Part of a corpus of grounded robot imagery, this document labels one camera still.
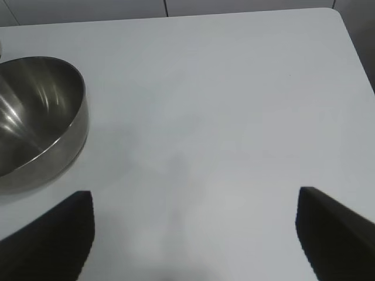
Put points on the stainless steel mixing bowl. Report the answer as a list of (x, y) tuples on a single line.
[(38, 117)]

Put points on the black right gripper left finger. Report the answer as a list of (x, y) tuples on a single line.
[(49, 243)]

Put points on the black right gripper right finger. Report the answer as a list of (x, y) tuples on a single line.
[(337, 243)]

